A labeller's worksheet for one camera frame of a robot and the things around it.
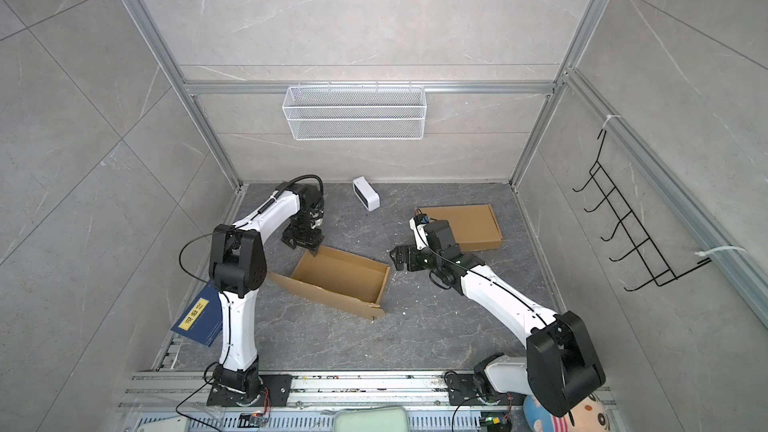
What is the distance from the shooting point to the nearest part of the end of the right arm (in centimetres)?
60

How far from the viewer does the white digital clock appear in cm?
109

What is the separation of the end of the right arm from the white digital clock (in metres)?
0.35
